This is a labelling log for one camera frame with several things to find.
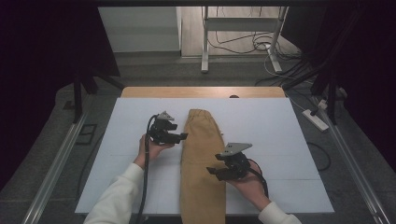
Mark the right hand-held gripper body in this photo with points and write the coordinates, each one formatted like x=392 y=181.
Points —
x=238 y=168

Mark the white table cover board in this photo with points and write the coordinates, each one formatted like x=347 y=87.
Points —
x=124 y=124

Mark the wooden table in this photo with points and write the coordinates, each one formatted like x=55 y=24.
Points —
x=186 y=92

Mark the black metal stand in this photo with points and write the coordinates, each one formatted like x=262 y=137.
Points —
x=332 y=99
x=77 y=99

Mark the white cabinet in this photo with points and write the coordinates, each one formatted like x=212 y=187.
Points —
x=140 y=29

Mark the person's left hand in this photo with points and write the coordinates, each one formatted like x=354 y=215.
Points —
x=152 y=151

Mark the white metal stand frame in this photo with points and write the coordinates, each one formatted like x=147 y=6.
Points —
x=239 y=24

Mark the dark floor plate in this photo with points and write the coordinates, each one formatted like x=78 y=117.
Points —
x=90 y=126

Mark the aluminium rail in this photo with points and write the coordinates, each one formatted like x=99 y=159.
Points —
x=53 y=174
x=351 y=165

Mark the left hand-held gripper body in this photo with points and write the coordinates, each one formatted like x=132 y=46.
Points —
x=160 y=132

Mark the dark curtain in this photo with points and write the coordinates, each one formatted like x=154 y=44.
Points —
x=37 y=62
x=367 y=62

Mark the person's right hand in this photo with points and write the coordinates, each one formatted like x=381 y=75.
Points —
x=252 y=188

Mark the white plug adapter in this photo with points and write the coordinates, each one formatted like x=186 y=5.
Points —
x=322 y=104

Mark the white power strip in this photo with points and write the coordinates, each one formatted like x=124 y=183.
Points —
x=315 y=119

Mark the dark round table grommet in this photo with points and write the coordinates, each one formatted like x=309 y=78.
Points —
x=234 y=96

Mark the black overhead beam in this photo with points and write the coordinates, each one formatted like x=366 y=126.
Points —
x=218 y=2

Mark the tan children's pants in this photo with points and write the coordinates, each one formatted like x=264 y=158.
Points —
x=199 y=186

